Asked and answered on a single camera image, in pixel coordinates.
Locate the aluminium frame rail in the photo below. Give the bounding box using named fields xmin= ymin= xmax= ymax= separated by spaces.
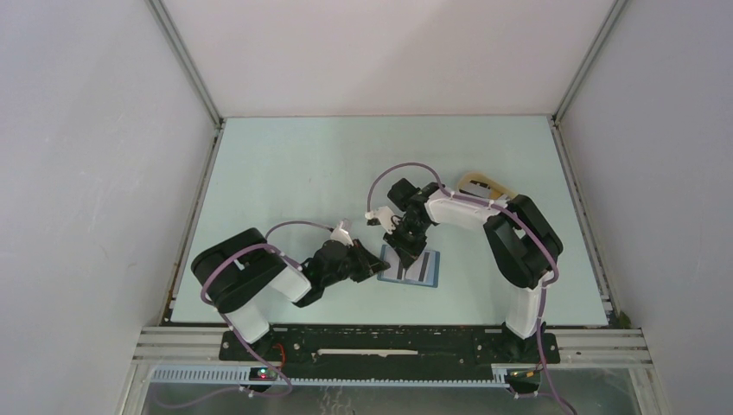
xmin=133 ymin=325 xmax=653 ymax=368

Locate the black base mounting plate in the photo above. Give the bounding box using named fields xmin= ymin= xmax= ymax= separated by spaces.
xmin=252 ymin=324 xmax=561 ymax=380

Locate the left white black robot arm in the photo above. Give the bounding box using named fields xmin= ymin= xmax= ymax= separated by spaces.
xmin=190 ymin=228 xmax=390 ymax=361

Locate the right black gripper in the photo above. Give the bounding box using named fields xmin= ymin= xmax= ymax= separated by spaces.
xmin=384 ymin=218 xmax=430 ymax=270

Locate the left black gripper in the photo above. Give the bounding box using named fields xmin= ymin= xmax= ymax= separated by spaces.
xmin=322 ymin=238 xmax=389 ymax=287

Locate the controller board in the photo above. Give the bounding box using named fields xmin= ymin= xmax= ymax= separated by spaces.
xmin=506 ymin=369 xmax=543 ymax=384
xmin=248 ymin=367 xmax=279 ymax=381

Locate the beige oval tray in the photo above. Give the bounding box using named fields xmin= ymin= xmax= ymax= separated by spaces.
xmin=456 ymin=171 xmax=518 ymax=201

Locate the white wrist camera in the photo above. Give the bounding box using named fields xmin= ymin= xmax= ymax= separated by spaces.
xmin=330 ymin=219 xmax=354 ymax=246
xmin=365 ymin=206 xmax=402 ymax=234

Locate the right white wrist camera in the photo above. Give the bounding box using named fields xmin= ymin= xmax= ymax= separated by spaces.
xmin=365 ymin=206 xmax=402 ymax=234

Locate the white striped credit card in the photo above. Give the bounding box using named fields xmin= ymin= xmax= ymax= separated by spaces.
xmin=381 ymin=249 xmax=405 ymax=281

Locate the right controller board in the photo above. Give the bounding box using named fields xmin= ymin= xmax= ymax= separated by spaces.
xmin=506 ymin=369 xmax=543 ymax=384

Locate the white cable duct strip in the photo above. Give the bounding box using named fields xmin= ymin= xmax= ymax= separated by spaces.
xmin=149 ymin=365 xmax=508 ymax=387

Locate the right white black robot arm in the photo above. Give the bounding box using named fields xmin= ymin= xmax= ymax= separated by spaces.
xmin=382 ymin=179 xmax=564 ymax=361

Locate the blue card holder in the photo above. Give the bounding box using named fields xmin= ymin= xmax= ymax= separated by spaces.
xmin=377 ymin=245 xmax=441 ymax=288

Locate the black striped card in tray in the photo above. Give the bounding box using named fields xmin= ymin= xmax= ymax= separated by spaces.
xmin=466 ymin=181 xmax=493 ymax=192

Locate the left controller board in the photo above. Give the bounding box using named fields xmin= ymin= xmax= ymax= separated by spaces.
xmin=248 ymin=367 xmax=279 ymax=381

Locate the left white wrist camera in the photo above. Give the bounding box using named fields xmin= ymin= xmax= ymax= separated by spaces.
xmin=330 ymin=219 xmax=354 ymax=246

